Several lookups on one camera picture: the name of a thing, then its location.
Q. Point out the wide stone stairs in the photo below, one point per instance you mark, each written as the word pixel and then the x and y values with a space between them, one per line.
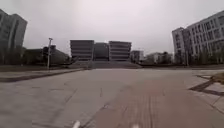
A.
pixel 106 64

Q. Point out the twin-block grey building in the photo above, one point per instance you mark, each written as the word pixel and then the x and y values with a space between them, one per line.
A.
pixel 100 50

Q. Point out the grey paved plaza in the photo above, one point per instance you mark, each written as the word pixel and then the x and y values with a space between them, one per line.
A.
pixel 110 96

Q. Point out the group of distant buildings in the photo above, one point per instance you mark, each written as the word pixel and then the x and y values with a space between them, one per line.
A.
pixel 151 57

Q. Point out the lamp pole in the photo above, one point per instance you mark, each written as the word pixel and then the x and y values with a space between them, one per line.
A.
pixel 49 53

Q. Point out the robot's own part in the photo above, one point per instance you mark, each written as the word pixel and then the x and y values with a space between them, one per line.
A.
pixel 76 124
pixel 135 126

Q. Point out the low dark building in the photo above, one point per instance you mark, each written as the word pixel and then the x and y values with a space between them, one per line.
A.
pixel 36 56

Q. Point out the pale many-windowed building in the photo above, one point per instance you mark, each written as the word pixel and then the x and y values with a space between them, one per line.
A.
pixel 203 40

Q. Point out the raised kerbed bed with grass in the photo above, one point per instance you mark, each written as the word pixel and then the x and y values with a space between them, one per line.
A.
pixel 213 84

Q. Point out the tall grey building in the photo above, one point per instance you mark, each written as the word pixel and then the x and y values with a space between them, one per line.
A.
pixel 11 35

